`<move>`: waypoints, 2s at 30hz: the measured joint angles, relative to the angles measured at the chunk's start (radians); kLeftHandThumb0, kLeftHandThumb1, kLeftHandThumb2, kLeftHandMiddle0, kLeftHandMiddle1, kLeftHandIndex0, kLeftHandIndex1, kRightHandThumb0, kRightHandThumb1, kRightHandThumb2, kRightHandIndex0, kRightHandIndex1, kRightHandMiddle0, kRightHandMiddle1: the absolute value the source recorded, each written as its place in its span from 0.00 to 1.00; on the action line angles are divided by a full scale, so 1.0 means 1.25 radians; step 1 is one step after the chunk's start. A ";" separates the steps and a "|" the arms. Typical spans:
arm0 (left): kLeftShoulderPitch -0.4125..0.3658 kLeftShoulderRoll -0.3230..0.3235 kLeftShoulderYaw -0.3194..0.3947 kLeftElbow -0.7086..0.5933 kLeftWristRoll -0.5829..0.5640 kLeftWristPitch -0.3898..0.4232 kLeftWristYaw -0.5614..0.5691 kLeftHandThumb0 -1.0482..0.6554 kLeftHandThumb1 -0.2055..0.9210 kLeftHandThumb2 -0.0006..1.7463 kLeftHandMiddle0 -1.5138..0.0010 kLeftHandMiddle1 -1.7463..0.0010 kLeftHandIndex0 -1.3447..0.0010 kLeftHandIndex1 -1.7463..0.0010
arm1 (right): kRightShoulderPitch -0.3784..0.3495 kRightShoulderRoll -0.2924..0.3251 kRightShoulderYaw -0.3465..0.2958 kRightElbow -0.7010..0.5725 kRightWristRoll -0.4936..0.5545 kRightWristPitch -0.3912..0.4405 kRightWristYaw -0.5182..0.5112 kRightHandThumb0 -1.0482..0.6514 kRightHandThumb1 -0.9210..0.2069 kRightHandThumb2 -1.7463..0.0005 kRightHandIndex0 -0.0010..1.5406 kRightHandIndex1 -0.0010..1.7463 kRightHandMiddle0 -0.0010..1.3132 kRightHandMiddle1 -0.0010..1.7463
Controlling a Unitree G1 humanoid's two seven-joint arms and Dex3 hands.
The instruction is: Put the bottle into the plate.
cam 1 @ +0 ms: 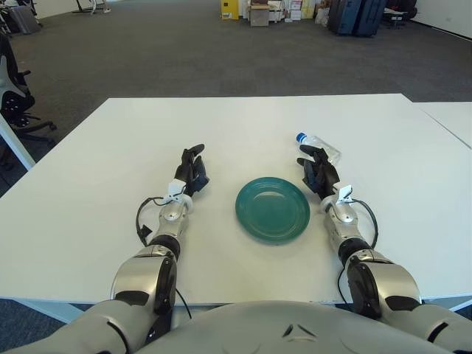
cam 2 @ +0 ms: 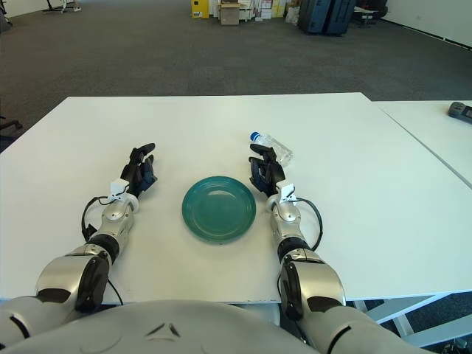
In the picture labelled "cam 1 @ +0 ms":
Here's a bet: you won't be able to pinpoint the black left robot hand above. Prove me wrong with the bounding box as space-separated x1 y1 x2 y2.
173 143 211 198

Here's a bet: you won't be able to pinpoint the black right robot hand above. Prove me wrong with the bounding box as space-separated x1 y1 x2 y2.
296 144 342 202

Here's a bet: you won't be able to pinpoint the clear plastic bottle blue cap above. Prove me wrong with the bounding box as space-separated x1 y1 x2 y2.
294 131 343 166

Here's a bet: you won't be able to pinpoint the green round plate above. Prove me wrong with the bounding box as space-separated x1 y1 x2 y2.
235 176 312 244

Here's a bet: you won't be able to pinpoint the grey robot torso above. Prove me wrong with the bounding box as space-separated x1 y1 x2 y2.
136 300 458 354

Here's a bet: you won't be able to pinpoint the blue suitcase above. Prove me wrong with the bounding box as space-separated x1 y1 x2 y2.
327 0 361 36

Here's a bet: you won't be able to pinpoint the dark navy suitcase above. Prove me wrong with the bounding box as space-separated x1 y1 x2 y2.
353 0 386 38

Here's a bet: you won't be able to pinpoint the yellow cabinet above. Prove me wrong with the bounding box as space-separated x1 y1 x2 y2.
220 0 240 20

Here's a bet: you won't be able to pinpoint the stack of white boxes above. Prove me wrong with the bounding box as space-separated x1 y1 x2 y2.
289 0 314 21

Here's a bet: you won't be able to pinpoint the brown cardboard box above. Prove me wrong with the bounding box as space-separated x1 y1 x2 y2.
249 6 270 27

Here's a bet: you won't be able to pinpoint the white shelf unit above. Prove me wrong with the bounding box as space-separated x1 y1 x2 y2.
267 0 292 23

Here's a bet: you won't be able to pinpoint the white desk leg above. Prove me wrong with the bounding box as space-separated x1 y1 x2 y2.
0 110 37 173

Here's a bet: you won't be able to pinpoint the distant black chair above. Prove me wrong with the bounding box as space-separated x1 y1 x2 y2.
381 0 420 30

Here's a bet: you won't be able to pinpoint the black office chair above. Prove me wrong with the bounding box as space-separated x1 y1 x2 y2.
0 32 58 148

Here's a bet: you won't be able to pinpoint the black stand legs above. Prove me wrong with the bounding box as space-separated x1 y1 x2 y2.
72 0 108 14

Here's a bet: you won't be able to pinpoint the grey suitcase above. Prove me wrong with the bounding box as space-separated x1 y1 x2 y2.
9 5 41 35

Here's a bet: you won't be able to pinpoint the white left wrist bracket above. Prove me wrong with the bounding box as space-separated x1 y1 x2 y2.
164 179 187 204

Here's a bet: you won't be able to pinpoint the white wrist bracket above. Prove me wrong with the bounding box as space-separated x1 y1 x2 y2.
164 179 187 204
333 185 355 206

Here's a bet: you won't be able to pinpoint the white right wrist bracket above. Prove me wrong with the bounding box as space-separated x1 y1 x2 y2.
333 185 355 206

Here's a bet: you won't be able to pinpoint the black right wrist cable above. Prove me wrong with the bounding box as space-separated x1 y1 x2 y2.
350 198 380 251

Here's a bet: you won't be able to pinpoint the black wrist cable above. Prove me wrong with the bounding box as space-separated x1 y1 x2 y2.
135 197 170 246
350 198 380 251

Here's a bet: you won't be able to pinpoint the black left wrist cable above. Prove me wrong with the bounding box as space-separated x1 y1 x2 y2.
135 197 170 246

